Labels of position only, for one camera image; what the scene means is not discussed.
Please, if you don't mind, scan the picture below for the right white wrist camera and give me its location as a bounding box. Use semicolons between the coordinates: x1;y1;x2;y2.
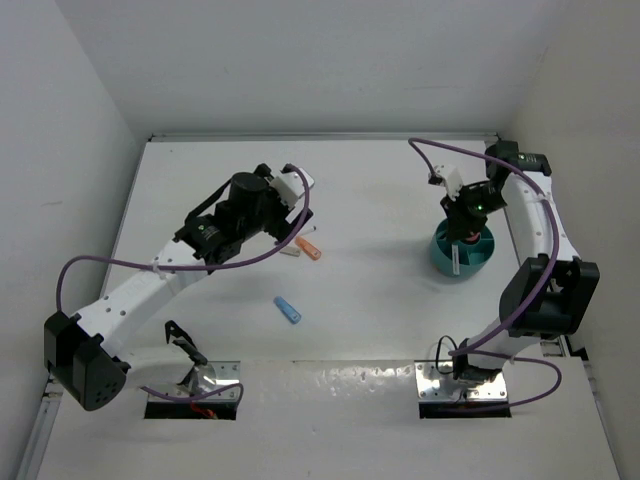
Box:
429;165;464;200

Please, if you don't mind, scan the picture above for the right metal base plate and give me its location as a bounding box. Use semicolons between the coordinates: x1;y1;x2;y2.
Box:
414;361;508;405

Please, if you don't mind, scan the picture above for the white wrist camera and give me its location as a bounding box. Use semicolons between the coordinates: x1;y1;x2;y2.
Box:
269;164;315;208
429;165;464;200

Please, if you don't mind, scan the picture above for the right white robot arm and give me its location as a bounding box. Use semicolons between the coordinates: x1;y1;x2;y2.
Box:
434;140;600;384

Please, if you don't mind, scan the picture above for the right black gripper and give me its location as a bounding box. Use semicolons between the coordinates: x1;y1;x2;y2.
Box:
441;184;508;241

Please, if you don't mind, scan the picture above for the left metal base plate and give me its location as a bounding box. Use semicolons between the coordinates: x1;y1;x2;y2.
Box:
142;361;244;404

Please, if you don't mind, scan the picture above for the grey eraser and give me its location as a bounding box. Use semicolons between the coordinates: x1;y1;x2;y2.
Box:
279;246;301;257

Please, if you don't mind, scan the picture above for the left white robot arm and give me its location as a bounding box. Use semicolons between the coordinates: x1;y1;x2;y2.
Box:
44;164;314;411

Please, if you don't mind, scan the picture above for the green capped white marker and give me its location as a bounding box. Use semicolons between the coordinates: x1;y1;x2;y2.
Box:
451;244;460;276

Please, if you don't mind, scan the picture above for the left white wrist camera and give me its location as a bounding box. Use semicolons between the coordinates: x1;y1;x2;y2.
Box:
269;164;315;208

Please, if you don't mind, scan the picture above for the blue highlighter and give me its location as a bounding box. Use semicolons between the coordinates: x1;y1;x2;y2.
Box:
273;296;302;325

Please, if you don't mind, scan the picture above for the metal base plate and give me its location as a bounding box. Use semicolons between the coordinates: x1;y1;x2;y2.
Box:
142;361;244;404
414;361;508;405

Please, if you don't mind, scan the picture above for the orange highlighter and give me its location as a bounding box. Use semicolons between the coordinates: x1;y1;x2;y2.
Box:
295;236;322;261

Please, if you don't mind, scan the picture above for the teal round divided organizer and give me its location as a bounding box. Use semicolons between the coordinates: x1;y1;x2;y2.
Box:
429;220;495;280

